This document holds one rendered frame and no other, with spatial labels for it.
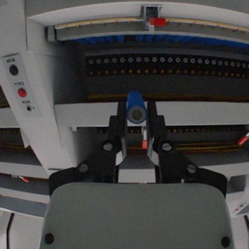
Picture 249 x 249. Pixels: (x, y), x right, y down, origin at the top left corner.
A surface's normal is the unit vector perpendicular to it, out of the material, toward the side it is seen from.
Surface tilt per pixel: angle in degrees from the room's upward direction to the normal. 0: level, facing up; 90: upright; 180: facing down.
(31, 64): 90
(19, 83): 90
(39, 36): 90
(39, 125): 90
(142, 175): 109
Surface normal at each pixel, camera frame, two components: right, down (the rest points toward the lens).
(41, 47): 1.00, -0.01
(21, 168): -0.04, 0.31
